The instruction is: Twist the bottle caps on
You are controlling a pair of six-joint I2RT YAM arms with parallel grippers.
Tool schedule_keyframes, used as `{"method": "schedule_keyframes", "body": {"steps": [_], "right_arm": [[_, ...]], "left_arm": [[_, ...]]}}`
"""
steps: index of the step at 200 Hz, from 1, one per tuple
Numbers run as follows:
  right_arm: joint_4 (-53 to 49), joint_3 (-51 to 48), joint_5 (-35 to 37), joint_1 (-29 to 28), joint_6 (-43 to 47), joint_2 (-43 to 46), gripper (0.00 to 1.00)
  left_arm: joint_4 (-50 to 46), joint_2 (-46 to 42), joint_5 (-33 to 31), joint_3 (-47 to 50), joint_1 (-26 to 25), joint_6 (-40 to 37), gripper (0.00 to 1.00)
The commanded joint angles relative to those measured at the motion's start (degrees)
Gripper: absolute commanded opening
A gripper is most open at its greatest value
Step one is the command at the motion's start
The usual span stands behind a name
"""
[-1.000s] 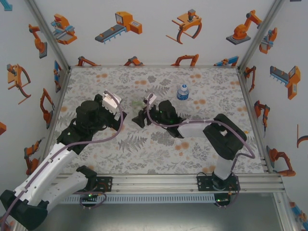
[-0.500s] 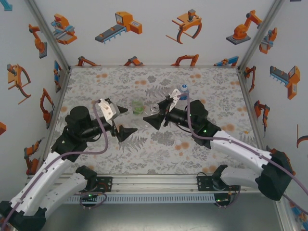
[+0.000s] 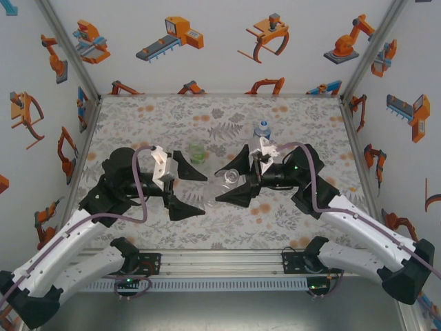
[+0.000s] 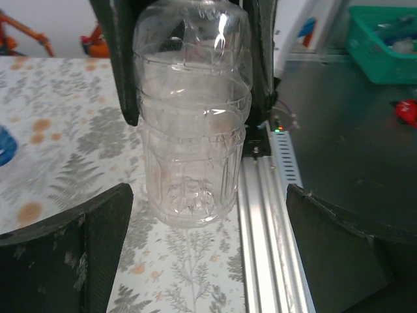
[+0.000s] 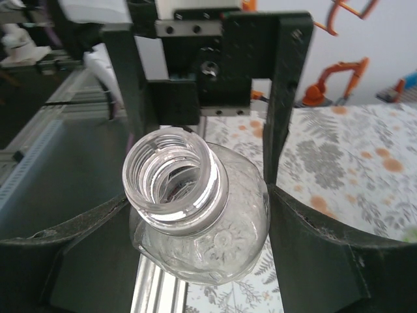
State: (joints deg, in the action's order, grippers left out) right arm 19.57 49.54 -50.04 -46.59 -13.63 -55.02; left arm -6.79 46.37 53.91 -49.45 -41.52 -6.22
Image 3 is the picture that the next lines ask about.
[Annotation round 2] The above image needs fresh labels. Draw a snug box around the green label plastic bottle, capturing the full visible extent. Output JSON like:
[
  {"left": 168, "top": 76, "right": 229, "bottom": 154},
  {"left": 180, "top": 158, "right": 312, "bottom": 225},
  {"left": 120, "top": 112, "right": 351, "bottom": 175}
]
[{"left": 188, "top": 136, "right": 207, "bottom": 166}]

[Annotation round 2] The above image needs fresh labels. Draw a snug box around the clear unlabelled plastic bottle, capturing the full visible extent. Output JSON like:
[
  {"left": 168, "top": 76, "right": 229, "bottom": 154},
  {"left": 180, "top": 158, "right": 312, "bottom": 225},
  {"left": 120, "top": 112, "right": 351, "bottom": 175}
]
[{"left": 205, "top": 168, "right": 244, "bottom": 208}]

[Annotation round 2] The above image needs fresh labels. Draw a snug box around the blue label plastic bottle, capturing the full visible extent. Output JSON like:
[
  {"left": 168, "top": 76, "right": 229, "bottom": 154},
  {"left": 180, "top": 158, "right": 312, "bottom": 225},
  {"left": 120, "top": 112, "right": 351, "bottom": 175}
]
[{"left": 253, "top": 126, "right": 273, "bottom": 144}]

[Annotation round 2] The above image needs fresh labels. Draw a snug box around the grey fern patterned table mat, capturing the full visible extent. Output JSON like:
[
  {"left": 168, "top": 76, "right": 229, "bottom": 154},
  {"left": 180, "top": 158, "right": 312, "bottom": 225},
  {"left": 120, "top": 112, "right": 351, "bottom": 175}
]
[{"left": 57, "top": 95, "right": 385, "bottom": 250}]

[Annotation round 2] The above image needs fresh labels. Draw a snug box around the grey metal lower panel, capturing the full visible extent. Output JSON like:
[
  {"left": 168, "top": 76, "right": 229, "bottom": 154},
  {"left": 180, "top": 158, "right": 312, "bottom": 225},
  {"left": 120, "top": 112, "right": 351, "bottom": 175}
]
[{"left": 37, "top": 291, "right": 404, "bottom": 331}]

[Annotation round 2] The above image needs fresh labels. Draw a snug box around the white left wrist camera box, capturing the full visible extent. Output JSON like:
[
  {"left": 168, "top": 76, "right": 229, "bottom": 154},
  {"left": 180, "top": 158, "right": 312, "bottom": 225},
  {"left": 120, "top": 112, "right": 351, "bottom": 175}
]
[{"left": 151, "top": 146, "right": 178, "bottom": 190}]

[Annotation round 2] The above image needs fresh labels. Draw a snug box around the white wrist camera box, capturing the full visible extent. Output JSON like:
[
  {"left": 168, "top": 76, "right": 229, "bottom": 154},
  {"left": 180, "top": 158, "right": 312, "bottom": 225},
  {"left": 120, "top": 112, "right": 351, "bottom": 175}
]
[
  {"left": 151, "top": 146, "right": 178, "bottom": 190},
  {"left": 248, "top": 136, "right": 280, "bottom": 175}
]

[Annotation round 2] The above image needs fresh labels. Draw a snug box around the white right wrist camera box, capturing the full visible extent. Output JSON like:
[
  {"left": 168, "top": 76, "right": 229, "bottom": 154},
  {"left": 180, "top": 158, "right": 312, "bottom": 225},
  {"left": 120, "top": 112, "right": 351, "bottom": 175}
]
[{"left": 248, "top": 136, "right": 280, "bottom": 175}]

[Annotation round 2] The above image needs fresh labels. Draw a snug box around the aluminium side frame rail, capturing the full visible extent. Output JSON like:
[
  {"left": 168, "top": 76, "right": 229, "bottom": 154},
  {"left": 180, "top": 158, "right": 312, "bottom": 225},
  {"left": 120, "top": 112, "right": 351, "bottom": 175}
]
[
  {"left": 57, "top": 96, "right": 103, "bottom": 242},
  {"left": 339, "top": 96, "right": 385, "bottom": 221}
]

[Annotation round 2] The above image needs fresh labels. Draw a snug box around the aluminium front mounting rail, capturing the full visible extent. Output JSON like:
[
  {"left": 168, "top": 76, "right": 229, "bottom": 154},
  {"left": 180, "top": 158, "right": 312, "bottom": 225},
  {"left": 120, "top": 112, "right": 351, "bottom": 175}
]
[{"left": 74, "top": 248, "right": 345, "bottom": 277}]

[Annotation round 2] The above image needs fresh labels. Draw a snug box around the aluminium back frame rail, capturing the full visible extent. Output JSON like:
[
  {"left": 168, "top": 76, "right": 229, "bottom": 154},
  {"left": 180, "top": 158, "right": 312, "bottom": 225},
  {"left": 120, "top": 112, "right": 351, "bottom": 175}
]
[{"left": 99, "top": 92, "right": 342, "bottom": 99}]

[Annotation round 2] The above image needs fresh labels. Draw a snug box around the grey slotted cable duct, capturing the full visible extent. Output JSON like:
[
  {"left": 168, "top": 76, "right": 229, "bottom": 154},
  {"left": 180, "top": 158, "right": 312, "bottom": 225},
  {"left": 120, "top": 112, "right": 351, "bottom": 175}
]
[{"left": 82, "top": 278, "right": 307, "bottom": 292}]

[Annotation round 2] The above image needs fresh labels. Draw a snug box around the aluminium corner frame post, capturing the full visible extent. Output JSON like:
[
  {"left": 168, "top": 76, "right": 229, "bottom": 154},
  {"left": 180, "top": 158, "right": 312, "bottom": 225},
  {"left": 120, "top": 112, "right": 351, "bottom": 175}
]
[
  {"left": 339, "top": 0, "right": 411, "bottom": 104},
  {"left": 34, "top": 0, "right": 103, "bottom": 104}
]

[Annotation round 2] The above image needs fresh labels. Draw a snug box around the aluminium frame leg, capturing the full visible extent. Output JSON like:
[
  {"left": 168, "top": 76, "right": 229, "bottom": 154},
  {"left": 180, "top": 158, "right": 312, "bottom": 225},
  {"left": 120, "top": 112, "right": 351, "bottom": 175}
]
[{"left": 399, "top": 303, "right": 427, "bottom": 331}]

